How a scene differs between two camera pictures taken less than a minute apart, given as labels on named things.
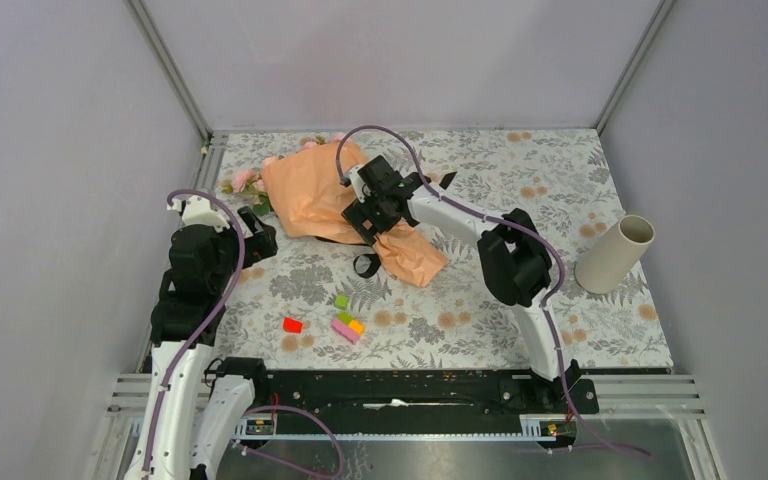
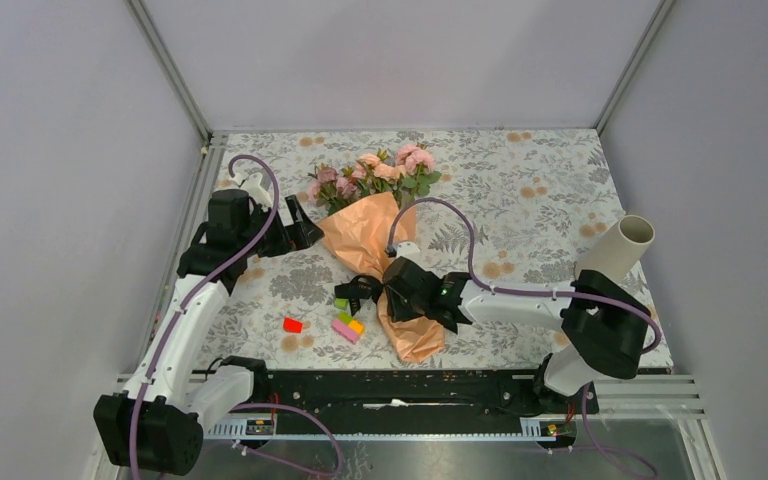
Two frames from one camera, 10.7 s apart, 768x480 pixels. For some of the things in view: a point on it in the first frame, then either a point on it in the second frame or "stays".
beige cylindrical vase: [609, 259] stays
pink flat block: [344, 329] stays
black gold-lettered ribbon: [357, 261] to [360, 286]
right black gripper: [358, 213] to [396, 310]
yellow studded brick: [357, 326] stays
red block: [291, 325] stays
